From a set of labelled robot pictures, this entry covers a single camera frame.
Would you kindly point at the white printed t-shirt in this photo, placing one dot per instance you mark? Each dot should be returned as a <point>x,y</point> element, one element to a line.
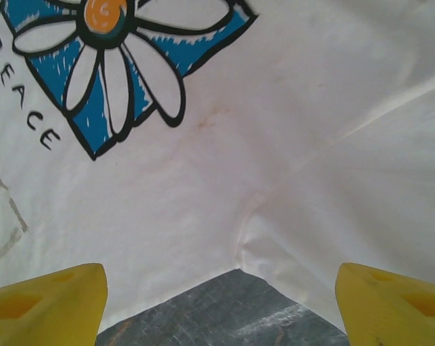
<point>238,144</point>

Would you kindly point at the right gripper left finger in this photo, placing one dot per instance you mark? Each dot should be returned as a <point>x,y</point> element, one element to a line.
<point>40,313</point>

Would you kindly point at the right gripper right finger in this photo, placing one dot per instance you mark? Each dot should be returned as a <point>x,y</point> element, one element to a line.
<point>394,313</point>

